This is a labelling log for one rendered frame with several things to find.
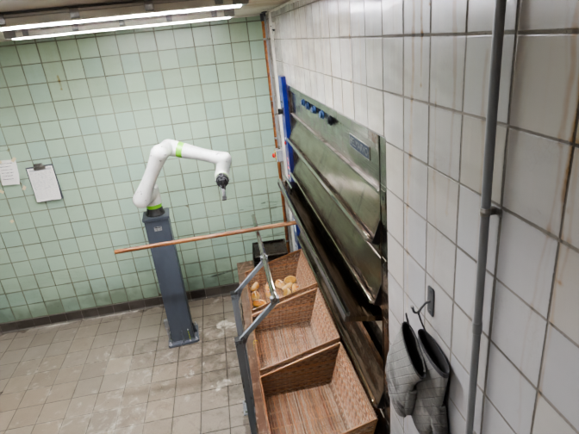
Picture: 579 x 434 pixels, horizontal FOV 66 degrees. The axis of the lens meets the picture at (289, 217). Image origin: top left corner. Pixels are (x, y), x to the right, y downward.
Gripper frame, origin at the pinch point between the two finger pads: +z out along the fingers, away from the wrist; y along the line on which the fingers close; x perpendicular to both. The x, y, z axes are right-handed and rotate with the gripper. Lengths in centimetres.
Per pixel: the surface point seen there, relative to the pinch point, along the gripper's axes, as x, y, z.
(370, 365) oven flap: -56, 47, 138
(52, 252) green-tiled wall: 168, 74, -114
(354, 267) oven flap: -54, 2, 128
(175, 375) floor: 61, 149, -3
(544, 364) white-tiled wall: -56, -36, 237
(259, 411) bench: -3, 91, 109
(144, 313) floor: 98, 149, -102
